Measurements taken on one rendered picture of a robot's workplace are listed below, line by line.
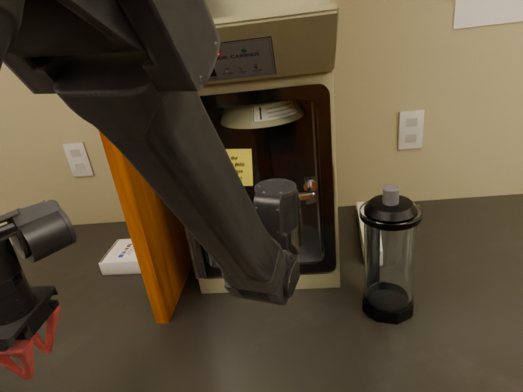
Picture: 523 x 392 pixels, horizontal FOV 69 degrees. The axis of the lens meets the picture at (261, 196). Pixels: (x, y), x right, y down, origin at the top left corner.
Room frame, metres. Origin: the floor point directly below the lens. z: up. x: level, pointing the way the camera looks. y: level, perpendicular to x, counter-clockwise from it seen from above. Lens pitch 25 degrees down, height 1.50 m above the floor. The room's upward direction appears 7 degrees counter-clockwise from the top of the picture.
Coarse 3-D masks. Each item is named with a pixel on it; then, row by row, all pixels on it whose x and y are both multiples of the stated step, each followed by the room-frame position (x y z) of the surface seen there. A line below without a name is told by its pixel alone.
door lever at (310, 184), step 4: (308, 180) 0.67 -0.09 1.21; (312, 180) 0.67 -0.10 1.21; (304, 184) 0.67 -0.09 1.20; (308, 184) 0.67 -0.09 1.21; (312, 184) 0.67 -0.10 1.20; (316, 184) 0.67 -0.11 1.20; (304, 188) 0.67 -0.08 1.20; (308, 188) 0.65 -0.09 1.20; (312, 188) 0.65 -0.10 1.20; (316, 188) 0.67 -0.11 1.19; (300, 192) 0.63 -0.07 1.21; (304, 192) 0.63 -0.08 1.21; (308, 192) 0.63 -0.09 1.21; (312, 192) 0.63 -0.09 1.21; (300, 196) 0.63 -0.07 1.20; (304, 196) 0.63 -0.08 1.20; (308, 196) 0.62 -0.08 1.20; (312, 196) 0.62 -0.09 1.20; (300, 200) 0.63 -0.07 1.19; (304, 200) 0.63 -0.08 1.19; (308, 200) 0.63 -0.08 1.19; (312, 200) 0.62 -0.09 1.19
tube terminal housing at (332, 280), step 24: (216, 0) 0.70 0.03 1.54; (240, 0) 0.70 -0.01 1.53; (264, 0) 0.70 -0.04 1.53; (288, 0) 0.69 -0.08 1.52; (312, 0) 0.69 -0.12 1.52; (336, 192) 0.68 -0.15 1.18; (336, 216) 0.68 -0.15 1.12; (336, 240) 0.68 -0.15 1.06; (216, 288) 0.72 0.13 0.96; (312, 288) 0.69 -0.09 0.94
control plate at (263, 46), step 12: (228, 48) 0.62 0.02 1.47; (240, 48) 0.62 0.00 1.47; (252, 48) 0.62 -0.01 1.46; (264, 48) 0.62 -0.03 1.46; (216, 60) 0.64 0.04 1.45; (228, 60) 0.64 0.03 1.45; (240, 60) 0.64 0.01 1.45; (252, 60) 0.64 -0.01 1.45; (264, 60) 0.64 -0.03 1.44; (216, 72) 0.66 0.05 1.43; (228, 72) 0.66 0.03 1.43; (240, 72) 0.66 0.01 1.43; (252, 72) 0.66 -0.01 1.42; (264, 72) 0.66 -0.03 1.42
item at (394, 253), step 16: (384, 224) 0.56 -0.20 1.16; (400, 224) 0.55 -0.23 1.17; (368, 240) 0.59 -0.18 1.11; (384, 240) 0.56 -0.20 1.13; (400, 240) 0.56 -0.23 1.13; (368, 256) 0.59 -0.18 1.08; (384, 256) 0.56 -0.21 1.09; (400, 256) 0.56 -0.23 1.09; (368, 272) 0.59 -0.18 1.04; (384, 272) 0.56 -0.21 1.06; (400, 272) 0.56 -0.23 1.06; (368, 288) 0.59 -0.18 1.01; (384, 288) 0.56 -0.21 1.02; (400, 288) 0.56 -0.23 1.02; (384, 304) 0.56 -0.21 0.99; (400, 304) 0.56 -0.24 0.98
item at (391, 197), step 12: (384, 192) 0.60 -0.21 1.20; (396, 192) 0.59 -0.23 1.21; (372, 204) 0.61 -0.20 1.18; (384, 204) 0.60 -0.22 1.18; (396, 204) 0.59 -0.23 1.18; (408, 204) 0.59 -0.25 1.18; (372, 216) 0.58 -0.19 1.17; (384, 216) 0.57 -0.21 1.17; (396, 216) 0.56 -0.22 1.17; (408, 216) 0.56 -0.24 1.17
